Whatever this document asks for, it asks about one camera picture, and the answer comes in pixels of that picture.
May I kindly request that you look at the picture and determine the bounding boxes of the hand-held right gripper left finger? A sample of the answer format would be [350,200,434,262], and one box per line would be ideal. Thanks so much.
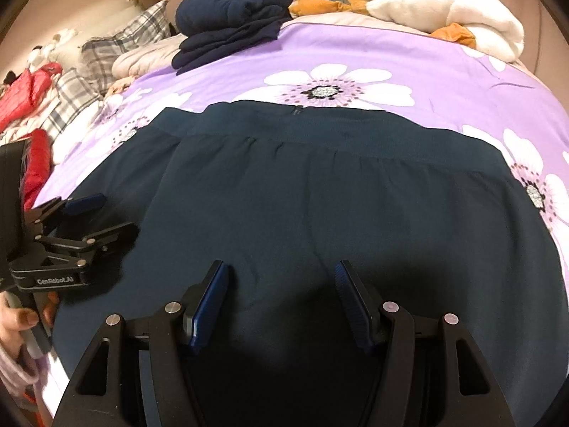
[52,260,229,427]

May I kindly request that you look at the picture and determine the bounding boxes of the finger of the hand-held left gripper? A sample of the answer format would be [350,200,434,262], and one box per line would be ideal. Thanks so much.
[38,221,139,272]
[31,193,106,226]

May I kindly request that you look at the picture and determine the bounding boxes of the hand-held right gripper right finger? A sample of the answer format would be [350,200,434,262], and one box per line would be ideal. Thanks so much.
[334,259,516,427]

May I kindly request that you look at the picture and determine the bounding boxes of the dark navy jacket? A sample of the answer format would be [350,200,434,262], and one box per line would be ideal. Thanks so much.
[33,100,569,427]

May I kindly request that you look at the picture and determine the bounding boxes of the person's left forearm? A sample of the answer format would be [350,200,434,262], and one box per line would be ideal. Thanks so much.
[0,342,46,400]

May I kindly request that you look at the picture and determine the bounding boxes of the person's left hand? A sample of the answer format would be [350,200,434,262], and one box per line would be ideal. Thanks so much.
[0,291,61,359]

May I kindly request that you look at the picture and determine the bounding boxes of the red down jacket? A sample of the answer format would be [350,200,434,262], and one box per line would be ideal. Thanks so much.
[22,129,53,210]
[0,62,63,132]

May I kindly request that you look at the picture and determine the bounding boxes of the plaid blanket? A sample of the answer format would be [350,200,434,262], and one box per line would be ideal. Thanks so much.
[42,68,106,145]

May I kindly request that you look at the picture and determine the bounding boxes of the white stuffed toy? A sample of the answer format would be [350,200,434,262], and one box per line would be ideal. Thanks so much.
[29,29,84,70]

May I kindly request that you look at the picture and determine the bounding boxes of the pink quilt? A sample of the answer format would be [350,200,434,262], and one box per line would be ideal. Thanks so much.
[111,44,183,80]

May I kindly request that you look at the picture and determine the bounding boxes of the plaid pillow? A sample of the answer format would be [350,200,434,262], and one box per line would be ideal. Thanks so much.
[82,0,172,78]

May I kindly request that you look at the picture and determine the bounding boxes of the flat folded navy garment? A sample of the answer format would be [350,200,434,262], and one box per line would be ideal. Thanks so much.
[172,20,289,76]

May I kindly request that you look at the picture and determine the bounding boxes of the purple floral bedsheet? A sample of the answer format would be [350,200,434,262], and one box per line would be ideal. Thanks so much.
[33,22,569,392]

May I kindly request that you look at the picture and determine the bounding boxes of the white plush toy orange feet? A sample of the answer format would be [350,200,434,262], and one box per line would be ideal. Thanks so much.
[289,0,525,60]

